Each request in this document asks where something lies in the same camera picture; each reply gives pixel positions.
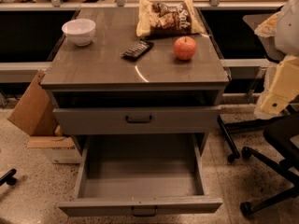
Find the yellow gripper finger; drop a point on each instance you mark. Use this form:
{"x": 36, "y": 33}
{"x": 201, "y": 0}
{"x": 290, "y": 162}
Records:
{"x": 284, "y": 87}
{"x": 268, "y": 27}

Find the red apple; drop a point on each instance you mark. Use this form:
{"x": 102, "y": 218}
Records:
{"x": 184, "y": 48}

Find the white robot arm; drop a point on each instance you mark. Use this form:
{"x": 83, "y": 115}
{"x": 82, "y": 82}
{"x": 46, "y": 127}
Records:
{"x": 283, "y": 26}

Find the grey open lower drawer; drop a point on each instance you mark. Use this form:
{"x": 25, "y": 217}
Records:
{"x": 142, "y": 175}

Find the grey drawer cabinet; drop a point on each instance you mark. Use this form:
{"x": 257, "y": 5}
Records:
{"x": 96, "y": 76}

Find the grey upper drawer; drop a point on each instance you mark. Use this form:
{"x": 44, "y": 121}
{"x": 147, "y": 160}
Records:
{"x": 133, "y": 120}

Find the black office chair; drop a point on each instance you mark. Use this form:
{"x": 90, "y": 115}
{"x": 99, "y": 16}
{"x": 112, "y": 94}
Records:
{"x": 281, "y": 135}

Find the yellow brown chip bag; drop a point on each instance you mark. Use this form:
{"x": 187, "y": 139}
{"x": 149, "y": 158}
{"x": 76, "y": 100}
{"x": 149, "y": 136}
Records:
{"x": 161, "y": 19}

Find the black snack bar packet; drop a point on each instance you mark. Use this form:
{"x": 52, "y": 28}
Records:
{"x": 137, "y": 50}

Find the white bowl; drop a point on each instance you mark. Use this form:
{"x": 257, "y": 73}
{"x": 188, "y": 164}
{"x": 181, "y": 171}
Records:
{"x": 79, "y": 31}

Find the brown cardboard box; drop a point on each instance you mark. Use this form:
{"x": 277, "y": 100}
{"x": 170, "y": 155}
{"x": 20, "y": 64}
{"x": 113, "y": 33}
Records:
{"x": 33, "y": 115}

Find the black chair wheel leg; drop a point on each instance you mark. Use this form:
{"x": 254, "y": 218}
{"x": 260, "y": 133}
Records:
{"x": 8, "y": 178}

